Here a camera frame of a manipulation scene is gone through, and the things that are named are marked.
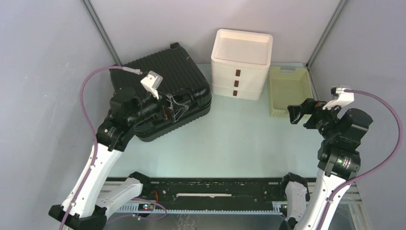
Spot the white stacked drawer unit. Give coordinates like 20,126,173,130
211,29,273,101

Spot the black ribbed hard-shell suitcase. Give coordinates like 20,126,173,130
97,43,212,147

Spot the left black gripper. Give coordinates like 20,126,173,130
128,87,188,126

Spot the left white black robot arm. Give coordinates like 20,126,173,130
49,87,199,230

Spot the pale yellow perforated basket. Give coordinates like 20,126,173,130
268,66,314,118

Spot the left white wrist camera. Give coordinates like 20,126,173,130
140,71,163,100

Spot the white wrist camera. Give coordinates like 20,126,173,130
140,71,163,100
322,85,354,110

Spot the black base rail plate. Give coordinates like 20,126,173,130
140,177,288,215

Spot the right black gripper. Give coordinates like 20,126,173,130
288,96,346,139

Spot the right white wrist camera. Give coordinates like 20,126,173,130
322,85,354,110

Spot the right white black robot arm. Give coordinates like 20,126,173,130
278,98,373,230

